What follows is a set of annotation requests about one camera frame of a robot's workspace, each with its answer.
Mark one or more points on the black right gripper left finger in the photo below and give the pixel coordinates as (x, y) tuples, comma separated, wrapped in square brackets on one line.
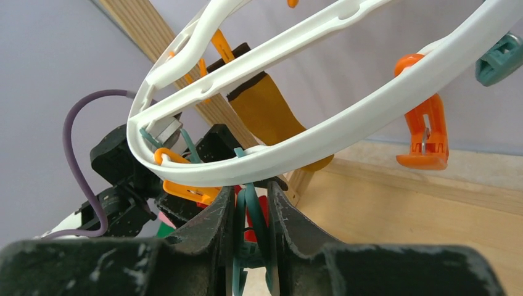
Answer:
[(195, 260)]

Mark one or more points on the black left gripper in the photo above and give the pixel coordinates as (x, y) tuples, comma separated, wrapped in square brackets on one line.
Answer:
[(125, 202)]

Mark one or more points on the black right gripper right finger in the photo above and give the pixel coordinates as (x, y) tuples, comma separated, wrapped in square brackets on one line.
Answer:
[(306, 260)]

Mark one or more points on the white round clip hanger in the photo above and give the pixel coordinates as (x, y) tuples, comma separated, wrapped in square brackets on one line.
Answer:
[(343, 68)]

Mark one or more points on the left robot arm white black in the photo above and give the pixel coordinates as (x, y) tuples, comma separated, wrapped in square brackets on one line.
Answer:
[(217, 144)]

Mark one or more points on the pink folded towel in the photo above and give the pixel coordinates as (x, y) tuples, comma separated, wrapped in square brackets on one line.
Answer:
[(164, 219)]

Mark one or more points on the green folded towel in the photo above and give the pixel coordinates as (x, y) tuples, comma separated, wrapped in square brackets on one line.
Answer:
[(164, 230)]

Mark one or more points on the teal plastic clothes clip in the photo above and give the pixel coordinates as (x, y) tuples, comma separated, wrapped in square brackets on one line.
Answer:
[(246, 254)]

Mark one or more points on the orange plastic clothes clip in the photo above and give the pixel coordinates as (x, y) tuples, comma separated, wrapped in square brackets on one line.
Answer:
[(181, 186)]

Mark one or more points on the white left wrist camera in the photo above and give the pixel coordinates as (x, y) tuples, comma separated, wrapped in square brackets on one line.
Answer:
[(163, 133)]

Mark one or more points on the wooden hanger stand frame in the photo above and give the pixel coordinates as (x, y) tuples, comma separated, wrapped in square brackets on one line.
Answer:
[(354, 200)]

